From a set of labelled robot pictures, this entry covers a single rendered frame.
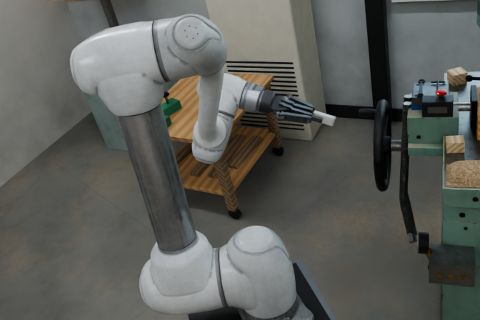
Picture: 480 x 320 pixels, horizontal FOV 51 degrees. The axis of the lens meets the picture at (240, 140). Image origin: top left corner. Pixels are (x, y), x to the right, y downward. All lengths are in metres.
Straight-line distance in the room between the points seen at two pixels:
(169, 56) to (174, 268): 0.53
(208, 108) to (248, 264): 0.43
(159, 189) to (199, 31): 0.39
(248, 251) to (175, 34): 0.56
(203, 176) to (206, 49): 1.79
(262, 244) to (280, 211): 1.42
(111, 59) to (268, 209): 1.80
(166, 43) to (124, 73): 0.11
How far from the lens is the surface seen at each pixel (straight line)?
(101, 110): 3.48
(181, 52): 1.01
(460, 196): 1.37
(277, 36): 2.85
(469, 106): 1.56
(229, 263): 1.30
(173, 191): 1.20
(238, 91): 1.58
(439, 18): 2.90
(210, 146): 1.55
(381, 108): 1.57
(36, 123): 3.95
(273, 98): 1.59
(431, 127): 1.52
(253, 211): 2.72
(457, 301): 1.79
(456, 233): 1.57
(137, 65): 1.05
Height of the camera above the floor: 1.78
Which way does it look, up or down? 33 degrees down
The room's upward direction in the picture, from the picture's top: 14 degrees counter-clockwise
